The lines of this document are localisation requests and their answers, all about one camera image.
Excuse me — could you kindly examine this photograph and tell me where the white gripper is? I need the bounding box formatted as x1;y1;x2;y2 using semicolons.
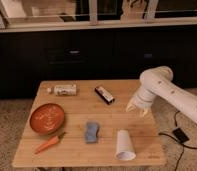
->
126;88;156;117

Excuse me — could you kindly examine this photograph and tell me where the dark snack bar box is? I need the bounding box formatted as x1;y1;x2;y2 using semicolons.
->
95;86;115;104

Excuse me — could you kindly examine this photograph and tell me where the white ceramic cup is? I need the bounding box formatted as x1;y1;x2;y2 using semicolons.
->
115;130;136;161

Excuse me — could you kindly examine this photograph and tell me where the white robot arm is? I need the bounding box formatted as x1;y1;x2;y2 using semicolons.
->
126;66;197;124

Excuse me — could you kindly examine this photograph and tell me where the wooden table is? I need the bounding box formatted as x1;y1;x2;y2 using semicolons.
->
12;80;166;168

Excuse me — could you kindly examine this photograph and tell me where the black power adapter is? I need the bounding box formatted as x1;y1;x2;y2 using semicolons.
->
172;128;189;143

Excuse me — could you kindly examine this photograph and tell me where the blue sponge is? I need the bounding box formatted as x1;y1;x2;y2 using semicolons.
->
85;122;99;143

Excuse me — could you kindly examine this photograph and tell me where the white labelled bottle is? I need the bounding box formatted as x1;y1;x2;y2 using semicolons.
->
47;84;77;96

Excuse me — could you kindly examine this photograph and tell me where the orange carrot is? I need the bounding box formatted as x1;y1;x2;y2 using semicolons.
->
35;132;65;154

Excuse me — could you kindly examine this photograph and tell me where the red orange plate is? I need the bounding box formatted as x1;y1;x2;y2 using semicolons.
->
29;103;65;135

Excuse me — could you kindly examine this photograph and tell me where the dark cabinet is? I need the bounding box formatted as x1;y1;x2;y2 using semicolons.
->
0;25;197;99

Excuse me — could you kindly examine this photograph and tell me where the black cable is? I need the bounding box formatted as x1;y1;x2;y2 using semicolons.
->
158;88;197;171

